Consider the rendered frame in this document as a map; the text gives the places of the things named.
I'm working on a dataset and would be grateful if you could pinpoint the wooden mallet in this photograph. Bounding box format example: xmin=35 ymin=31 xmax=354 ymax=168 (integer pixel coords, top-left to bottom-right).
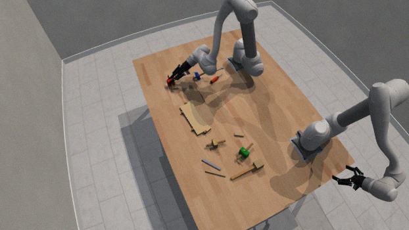
xmin=231 ymin=158 xmax=264 ymax=180

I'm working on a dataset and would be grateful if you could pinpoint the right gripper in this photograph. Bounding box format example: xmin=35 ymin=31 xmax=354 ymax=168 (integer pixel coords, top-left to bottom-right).
xmin=168 ymin=61 xmax=192 ymax=84

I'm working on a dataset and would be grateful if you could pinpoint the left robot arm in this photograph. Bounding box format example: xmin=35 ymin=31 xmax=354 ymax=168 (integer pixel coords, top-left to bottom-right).
xmin=293 ymin=79 xmax=409 ymax=202

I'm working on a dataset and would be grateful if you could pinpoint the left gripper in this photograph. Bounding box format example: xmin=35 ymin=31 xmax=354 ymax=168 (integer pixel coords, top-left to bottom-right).
xmin=332 ymin=165 xmax=366 ymax=188

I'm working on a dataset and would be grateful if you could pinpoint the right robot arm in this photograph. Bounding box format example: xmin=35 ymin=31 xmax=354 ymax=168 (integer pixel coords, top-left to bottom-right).
xmin=186 ymin=0 xmax=264 ymax=77

